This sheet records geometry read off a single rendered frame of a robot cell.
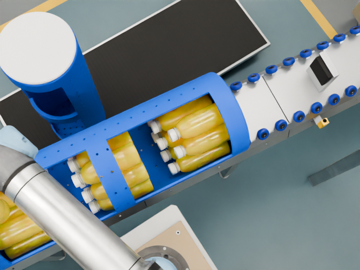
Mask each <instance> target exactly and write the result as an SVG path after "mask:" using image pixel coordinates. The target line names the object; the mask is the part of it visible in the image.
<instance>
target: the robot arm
mask: <svg viewBox="0 0 360 270"><path fill-rule="evenodd" d="M37 153H38V148H37V147H36V146H34V145H33V144H32V143H31V142H30V141H29V140H28V139H27V138H26V137H25V136H23V135H22V134H21V133H20V132H19V131H18V130H17V129H16V128H15V127H13V126H10V125H8V126H5V127H3V128H2V129H1V130H0V192H3V193H4V194H5V195H6V196H7V197H8V198H9V199H10V200H11V201H12V202H13V203H14V204H15V205H16V206H18V207H19V208H20V209H21V210H22V211H23V212H24V213H25V214H26V215H27V216H28V217H29V218H30V219H31V220H32V221H33V222H34V223H35V224H37V225H38V226H39V227H40V228H41V229H42V230H43V231H44V232H45V233H46V234H47V235H48V236H49V237H50V238H51V239H52V240H53V241H54V242H56V243H57V244H58V245H59V246H60V247H61V248H62V249H63V250H64V251H65V252H66V253H67V254H68V255H69V256H70V257H71V258H72V259H74V260H75V261H76V262H77V263H78V264H79V265H80V266H81V267H82V268H83V269H84V270H183V269H182V267H181V265H180V263H179V262H178V261H177V260H176V259H175V258H174V257H172V256H171V255H169V254H166V253H163V252H154V253H150V254H147V255H145V256H144V257H142V258H141V257H140V256H139V255H138V254H137V253H135V252H134V251H133V250H132V249H131V248H130V247H129V246H128V245H127V244H126V243H125V242H124V241H122V240H121V239H120V238H119V237H118V236H117V235H116V234H115V233H114V232H113V231H111V230H110V229H109V228H108V227H107V226H106V225H105V224H104V223H103V222H102V221H101V220H99V219H98V218H97V217H96V216H95V215H94V214H93V213H92V212H91V211H90V210H89V209H88V208H86V207H85V206H84V205H83V204H82V203H81V202H80V201H79V200H78V199H77V198H75V197H74V196H73V195H72V194H71V193H70V192H69V191H68V190H67V189H66V188H65V187H63V186H62V185H61V184H60V183H59V182H58V181H56V180H55V179H54V178H53V177H52V175H50V174H49V173H48V172H47V171H46V170H44V169H43V168H42V167H41V166H40V165H39V164H38V163H37V162H36V161H35V160H34V159H35V156H36V155H37Z"/></svg>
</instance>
